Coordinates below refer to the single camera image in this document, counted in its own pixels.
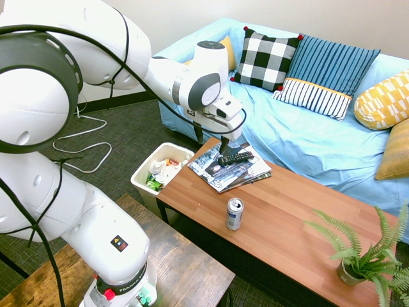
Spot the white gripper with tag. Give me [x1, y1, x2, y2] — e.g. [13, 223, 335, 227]
[192, 108, 243, 155]

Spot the silver blue drink can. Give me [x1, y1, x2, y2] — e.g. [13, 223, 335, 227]
[225, 197, 245, 232]

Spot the beige plastic trash bin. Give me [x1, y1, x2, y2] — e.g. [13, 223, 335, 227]
[130, 142, 196, 226]

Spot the black TV remote control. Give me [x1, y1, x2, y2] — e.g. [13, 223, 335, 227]
[217, 150, 256, 166]

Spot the dark cover business magazine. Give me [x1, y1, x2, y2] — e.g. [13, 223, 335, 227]
[187, 142, 272, 194]

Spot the crumpled white paper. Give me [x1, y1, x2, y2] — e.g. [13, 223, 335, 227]
[149, 159, 180, 185]

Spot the magazine with green edge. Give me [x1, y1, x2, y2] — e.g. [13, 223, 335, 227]
[223, 171, 272, 190]

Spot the green snack wrapper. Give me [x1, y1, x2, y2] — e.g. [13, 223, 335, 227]
[146, 174, 164, 193]

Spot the plain mustard pillow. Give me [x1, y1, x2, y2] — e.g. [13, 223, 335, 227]
[183, 35, 238, 72]

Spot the light blue covered sofa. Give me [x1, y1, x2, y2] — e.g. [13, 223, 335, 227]
[153, 17, 409, 224]

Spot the black white checkered pillow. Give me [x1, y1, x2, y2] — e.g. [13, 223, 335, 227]
[229, 26, 304, 93]

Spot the wooden coffee table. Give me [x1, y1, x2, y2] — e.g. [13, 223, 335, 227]
[155, 136, 402, 307]

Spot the rustic dark wood table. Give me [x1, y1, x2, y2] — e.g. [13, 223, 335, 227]
[0, 193, 236, 307]

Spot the blue striped pillow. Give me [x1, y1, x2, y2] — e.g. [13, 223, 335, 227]
[271, 33, 382, 122]

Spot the yellow white patterned bolster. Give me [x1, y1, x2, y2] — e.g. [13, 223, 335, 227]
[353, 68, 409, 131]

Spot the tan woven pillow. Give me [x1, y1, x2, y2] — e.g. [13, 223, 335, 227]
[374, 118, 409, 181]

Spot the potted green fern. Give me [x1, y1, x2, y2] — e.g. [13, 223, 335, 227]
[302, 198, 409, 307]

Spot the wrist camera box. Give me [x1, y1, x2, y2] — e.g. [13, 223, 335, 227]
[209, 94, 243, 122]

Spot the white floor cable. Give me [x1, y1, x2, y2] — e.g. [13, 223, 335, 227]
[52, 102, 112, 173]

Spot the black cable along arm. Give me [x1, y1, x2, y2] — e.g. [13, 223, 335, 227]
[0, 6, 247, 307]

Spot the black camera stand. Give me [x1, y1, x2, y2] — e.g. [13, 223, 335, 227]
[0, 250, 30, 279]

